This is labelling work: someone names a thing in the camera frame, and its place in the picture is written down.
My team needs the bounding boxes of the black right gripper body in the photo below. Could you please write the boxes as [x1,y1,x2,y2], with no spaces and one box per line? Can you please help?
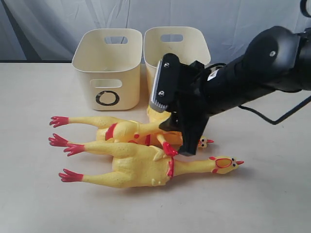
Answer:
[170,61,219,136]

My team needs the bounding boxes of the headless yellow chicken body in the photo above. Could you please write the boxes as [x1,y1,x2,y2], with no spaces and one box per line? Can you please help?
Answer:
[147,106,183,157]

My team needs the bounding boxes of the yellow rubber chicken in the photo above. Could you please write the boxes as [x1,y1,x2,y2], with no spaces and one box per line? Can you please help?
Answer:
[59,142,244,188]
[48,116,215,149]

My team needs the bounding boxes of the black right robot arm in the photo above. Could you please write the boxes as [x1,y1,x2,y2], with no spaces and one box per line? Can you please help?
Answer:
[150,26,311,156]

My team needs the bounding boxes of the cream bin marked X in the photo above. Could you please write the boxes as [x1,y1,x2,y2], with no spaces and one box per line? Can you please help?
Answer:
[143,26,211,94]

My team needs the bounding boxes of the cream bin marked O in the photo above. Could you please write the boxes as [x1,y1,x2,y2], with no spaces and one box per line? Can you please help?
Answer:
[72,28,143,111]

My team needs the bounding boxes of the grey backdrop curtain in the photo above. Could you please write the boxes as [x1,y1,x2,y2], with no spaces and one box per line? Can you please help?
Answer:
[0,0,311,63]

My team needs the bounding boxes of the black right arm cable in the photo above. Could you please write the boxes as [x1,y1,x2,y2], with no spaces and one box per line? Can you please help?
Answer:
[238,94,311,126]

